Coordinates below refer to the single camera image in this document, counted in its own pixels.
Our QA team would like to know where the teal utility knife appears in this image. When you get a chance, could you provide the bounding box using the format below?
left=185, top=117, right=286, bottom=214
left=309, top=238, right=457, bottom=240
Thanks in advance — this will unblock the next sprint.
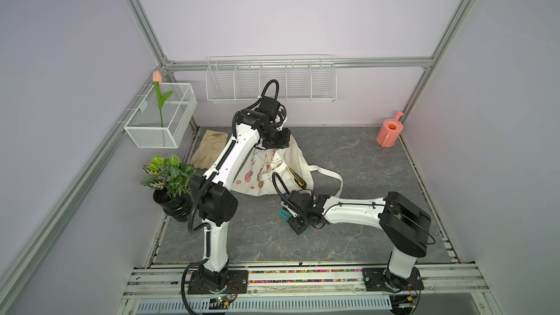
left=278, top=209, right=293, bottom=222

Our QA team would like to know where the white cartoon tote bag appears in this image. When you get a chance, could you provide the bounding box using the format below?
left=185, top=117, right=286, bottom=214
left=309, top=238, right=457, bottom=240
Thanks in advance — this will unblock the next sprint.
left=230, top=137, right=344, bottom=197

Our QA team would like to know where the yellow black utility knife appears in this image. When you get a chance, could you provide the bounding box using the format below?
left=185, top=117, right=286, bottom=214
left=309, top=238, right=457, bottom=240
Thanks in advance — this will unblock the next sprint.
left=288, top=167, right=307, bottom=189

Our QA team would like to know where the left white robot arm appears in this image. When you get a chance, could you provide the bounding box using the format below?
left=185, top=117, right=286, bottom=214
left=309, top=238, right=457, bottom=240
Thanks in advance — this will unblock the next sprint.
left=188, top=80, right=291, bottom=290

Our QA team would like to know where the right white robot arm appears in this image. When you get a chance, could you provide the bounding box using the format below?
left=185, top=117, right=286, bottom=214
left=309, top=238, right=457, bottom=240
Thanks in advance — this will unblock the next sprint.
left=271, top=173, right=435, bottom=293

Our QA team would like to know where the beige folded cloth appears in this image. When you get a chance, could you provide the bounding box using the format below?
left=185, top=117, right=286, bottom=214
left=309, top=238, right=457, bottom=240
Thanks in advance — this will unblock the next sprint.
left=190, top=130, right=228, bottom=169

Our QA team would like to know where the green potted plant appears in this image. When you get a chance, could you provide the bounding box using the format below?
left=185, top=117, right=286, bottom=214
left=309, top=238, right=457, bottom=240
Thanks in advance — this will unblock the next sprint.
left=141, top=155, right=195, bottom=223

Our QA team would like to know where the pink watering can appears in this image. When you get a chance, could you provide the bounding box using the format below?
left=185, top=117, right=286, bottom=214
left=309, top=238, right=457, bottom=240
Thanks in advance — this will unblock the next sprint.
left=376, top=111, right=404, bottom=148

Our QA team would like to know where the pink artificial tulip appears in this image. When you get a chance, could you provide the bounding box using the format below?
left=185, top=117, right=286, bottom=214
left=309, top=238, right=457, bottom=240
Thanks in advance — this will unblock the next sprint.
left=152, top=71, right=174, bottom=127

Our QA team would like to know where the white wire wall shelf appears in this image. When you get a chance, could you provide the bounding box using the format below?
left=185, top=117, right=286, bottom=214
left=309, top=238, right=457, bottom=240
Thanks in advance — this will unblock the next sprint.
left=206, top=55, right=338, bottom=102

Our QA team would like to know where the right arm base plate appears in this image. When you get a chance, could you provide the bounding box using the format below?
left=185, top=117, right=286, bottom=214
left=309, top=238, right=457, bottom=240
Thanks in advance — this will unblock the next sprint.
left=362, top=267, right=424, bottom=293

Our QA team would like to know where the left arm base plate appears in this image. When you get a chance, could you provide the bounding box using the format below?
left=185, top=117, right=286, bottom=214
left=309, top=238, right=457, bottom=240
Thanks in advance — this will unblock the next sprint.
left=186, top=269, right=249, bottom=295

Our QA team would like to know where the white vented cable tray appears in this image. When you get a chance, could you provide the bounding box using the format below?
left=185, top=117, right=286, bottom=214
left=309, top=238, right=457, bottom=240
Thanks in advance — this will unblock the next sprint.
left=135, top=295, right=393, bottom=314

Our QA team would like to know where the white wire basket left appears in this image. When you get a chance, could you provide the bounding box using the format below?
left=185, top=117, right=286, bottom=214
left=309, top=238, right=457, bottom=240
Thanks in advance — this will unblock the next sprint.
left=124, top=83, right=197, bottom=149

